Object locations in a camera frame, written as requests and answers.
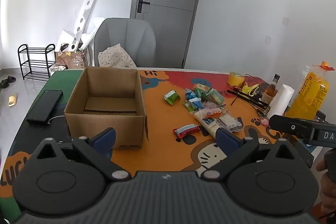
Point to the yellow tape roll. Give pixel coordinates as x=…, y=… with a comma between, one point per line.
x=232, y=81

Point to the cardboard box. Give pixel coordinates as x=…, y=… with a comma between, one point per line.
x=84, y=127

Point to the brown floor carton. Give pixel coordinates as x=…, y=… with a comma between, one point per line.
x=74, y=60

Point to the pile of small snack packets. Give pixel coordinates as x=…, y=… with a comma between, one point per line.
x=204, y=98

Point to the black smartphone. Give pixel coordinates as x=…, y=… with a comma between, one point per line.
x=44, y=106

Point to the yellow oil bottle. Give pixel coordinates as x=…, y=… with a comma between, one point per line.
x=309, y=98

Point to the black shoe rack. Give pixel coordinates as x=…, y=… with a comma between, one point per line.
x=36, y=49

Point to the person's right hand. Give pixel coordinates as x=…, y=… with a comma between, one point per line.
x=328, y=195

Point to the green snack packet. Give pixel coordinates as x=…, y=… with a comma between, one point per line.
x=172, y=97

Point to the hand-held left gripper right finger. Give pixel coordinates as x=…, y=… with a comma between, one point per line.
x=225, y=138

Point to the amber glass bottle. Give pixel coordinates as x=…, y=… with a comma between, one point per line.
x=270, y=92

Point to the yellow crumpled wrapper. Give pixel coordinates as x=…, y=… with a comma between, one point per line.
x=248, y=88

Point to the white foam packing piece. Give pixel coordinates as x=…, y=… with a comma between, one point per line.
x=65, y=37

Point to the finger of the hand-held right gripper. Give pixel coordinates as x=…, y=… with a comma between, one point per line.
x=291, y=126
x=307, y=154

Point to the paper bag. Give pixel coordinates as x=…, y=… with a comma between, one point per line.
x=59, y=67

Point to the grey door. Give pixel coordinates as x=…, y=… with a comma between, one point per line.
x=170, y=29

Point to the white dotted cushion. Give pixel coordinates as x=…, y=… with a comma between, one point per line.
x=115, y=56

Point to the yellow slipper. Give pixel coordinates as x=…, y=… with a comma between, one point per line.
x=12, y=100

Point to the white wall socket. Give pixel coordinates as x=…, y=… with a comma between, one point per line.
x=285, y=20

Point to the red snack packet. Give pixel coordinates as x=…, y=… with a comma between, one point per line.
x=187, y=130

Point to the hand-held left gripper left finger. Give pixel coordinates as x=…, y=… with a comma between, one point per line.
x=105, y=138

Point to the white foam board with holes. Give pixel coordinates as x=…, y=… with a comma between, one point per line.
x=86, y=10

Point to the grey chair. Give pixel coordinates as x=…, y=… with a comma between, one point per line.
x=126, y=35

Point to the dark slippers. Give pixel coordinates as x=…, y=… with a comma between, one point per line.
x=9, y=80

